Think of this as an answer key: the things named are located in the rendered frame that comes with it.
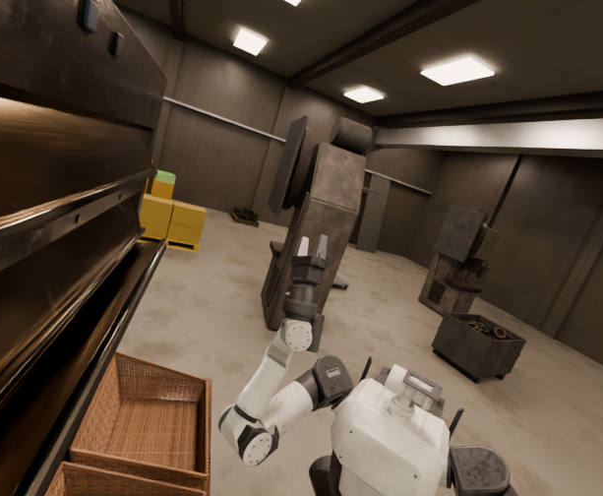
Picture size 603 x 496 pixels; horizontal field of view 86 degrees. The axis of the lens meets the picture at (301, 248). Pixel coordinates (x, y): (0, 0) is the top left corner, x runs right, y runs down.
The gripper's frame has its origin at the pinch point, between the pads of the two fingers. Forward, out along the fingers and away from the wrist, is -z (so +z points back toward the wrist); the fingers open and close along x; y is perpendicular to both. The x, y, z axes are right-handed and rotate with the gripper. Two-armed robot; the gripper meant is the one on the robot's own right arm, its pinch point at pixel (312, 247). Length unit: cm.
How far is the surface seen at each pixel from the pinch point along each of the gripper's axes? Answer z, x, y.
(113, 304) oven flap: 26, -33, 38
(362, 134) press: -192, -190, -172
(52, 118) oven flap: -7, -1, 59
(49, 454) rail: 43, 13, 45
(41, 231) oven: 13, -4, 55
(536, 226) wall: -339, -292, -936
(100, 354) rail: 33, -7, 40
